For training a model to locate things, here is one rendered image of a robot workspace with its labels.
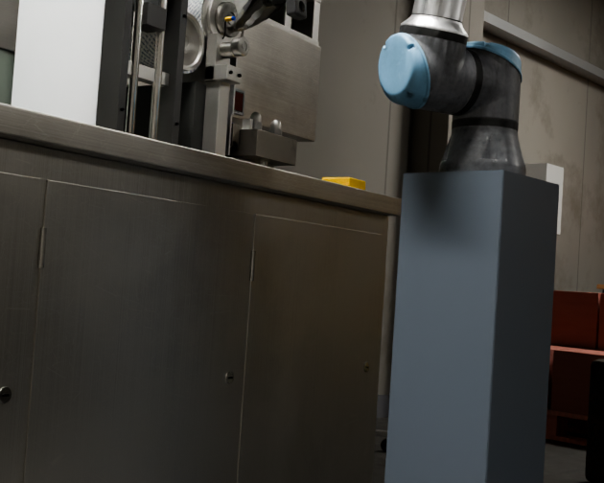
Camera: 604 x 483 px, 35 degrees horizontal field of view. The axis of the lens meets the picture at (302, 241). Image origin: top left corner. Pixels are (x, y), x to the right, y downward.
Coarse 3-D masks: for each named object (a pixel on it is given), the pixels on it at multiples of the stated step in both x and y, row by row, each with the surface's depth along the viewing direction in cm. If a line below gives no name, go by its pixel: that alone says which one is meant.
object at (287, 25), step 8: (312, 0) 297; (320, 0) 299; (312, 8) 297; (272, 16) 286; (280, 16) 285; (288, 16) 285; (312, 16) 297; (272, 24) 278; (280, 24) 281; (288, 24) 285; (296, 24) 300; (304, 24) 298; (312, 24) 297; (288, 32) 285; (296, 32) 289; (304, 32) 298; (312, 32) 296; (312, 40) 296
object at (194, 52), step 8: (192, 16) 197; (192, 24) 198; (192, 32) 198; (200, 32) 199; (192, 40) 197; (200, 40) 200; (192, 48) 197; (200, 48) 200; (184, 56) 196; (192, 56) 198; (200, 56) 199; (184, 64) 196; (192, 64) 198
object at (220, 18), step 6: (222, 6) 202; (228, 6) 204; (234, 6) 205; (216, 12) 202; (222, 12) 202; (228, 12) 204; (234, 12) 205; (216, 18) 202; (222, 18) 202; (216, 24) 203; (222, 24) 202; (228, 24) 205; (222, 30) 203; (228, 30) 204; (234, 30) 206; (228, 36) 205; (234, 36) 206
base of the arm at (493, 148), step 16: (464, 128) 165; (480, 128) 163; (496, 128) 163; (512, 128) 165; (448, 144) 169; (464, 144) 164; (480, 144) 162; (496, 144) 162; (512, 144) 164; (448, 160) 165; (464, 160) 162; (480, 160) 161; (496, 160) 161; (512, 160) 162
